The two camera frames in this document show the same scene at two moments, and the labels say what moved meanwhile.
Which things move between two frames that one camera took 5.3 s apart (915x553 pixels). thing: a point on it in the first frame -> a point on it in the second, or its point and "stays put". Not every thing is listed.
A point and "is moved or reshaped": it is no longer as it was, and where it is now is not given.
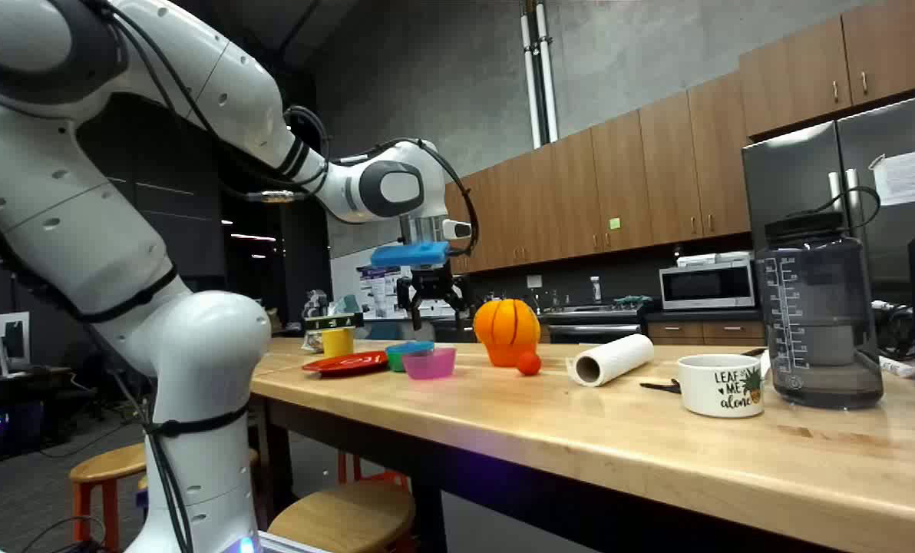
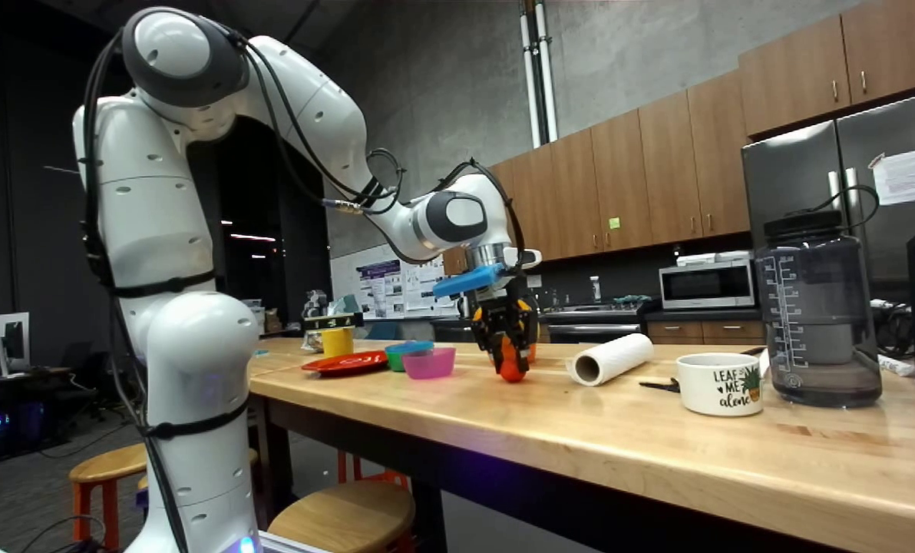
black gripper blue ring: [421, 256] -> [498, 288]
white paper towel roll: [612, 362] stays put
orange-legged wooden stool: [109, 469] stays put
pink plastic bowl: [434, 366] stays put
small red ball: [528, 363] is moved or reshaped
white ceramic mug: [722, 386] stays put
